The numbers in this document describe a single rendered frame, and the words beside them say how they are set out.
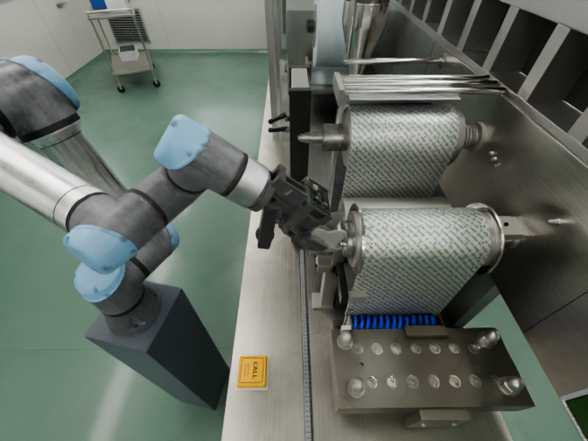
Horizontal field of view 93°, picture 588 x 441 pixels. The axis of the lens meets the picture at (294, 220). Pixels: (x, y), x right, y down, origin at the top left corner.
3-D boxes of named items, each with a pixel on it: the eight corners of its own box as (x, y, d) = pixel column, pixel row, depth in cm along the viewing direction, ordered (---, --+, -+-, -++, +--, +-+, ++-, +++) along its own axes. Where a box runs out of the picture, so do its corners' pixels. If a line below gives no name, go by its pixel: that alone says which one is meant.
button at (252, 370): (241, 358, 75) (240, 355, 73) (267, 358, 75) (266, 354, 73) (237, 388, 70) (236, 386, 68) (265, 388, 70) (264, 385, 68)
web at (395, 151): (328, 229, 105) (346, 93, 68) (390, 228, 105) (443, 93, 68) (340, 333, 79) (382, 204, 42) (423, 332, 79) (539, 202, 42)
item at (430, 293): (345, 313, 71) (357, 274, 57) (437, 312, 71) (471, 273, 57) (345, 315, 70) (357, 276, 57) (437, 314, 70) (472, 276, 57)
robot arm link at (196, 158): (166, 129, 43) (184, 97, 37) (229, 167, 48) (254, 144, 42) (143, 170, 39) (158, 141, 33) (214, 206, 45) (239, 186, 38)
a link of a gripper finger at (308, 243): (327, 254, 50) (290, 232, 46) (321, 258, 51) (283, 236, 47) (326, 234, 53) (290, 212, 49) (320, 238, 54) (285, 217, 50)
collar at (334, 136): (320, 142, 73) (322, 118, 68) (343, 142, 73) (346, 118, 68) (322, 156, 69) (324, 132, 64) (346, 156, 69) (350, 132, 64)
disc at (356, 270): (344, 234, 68) (353, 188, 57) (346, 234, 68) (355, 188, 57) (353, 289, 58) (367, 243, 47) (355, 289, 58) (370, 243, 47)
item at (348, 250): (341, 215, 60) (348, 228, 53) (351, 215, 60) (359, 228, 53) (339, 247, 62) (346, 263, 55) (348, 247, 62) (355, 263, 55)
